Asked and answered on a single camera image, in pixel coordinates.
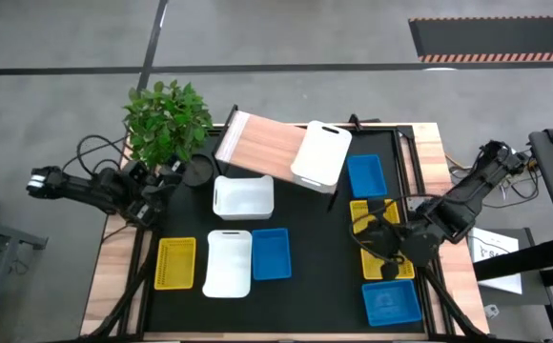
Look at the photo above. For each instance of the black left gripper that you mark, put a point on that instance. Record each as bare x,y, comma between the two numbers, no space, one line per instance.
139,186

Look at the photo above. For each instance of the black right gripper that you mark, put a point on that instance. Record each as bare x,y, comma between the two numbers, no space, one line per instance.
419,245

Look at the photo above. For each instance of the yellow plastic mesh basket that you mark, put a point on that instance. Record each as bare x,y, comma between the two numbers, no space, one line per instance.
371,269
175,263
358,209

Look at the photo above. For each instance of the blue plastic mesh basket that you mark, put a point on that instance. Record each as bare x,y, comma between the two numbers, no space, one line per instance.
271,253
366,175
391,302

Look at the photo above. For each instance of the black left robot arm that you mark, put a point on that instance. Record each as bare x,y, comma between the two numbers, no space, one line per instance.
81,188

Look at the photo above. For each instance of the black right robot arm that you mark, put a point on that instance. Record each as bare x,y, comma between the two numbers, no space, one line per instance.
472,195

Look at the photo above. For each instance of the wooden shelf black legs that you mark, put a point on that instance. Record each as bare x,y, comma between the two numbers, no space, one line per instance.
262,147

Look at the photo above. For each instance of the green potted plant black pot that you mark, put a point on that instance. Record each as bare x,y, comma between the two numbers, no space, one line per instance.
167,124

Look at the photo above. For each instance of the black table mat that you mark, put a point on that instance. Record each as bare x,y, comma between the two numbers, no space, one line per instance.
314,267

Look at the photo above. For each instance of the white paper sign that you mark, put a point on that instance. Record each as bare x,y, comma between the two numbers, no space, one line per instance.
496,267

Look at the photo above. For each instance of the grey metal desk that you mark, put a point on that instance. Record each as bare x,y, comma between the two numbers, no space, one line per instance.
0,229

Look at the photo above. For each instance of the black striped floor ramp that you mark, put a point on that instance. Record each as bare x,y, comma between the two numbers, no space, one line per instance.
496,38

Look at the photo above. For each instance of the black aluminium table frame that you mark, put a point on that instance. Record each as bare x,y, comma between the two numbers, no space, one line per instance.
406,135

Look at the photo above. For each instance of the small white bracket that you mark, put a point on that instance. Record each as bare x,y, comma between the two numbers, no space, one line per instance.
491,311

